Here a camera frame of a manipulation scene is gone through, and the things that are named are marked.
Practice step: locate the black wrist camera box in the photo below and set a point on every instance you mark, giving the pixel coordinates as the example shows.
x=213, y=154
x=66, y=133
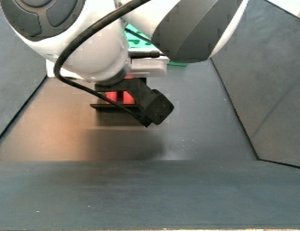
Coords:
x=152, y=107

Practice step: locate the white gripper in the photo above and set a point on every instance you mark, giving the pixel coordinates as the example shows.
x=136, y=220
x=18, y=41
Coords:
x=144, y=68

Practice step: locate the red square-circle pronged object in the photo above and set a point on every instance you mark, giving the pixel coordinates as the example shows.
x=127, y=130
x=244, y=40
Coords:
x=121, y=96

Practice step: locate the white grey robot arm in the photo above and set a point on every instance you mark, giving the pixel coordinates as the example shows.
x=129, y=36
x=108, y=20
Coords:
x=188, y=29

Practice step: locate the green fixture block with holes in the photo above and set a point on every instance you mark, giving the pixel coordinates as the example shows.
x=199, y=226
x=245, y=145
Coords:
x=137, y=39

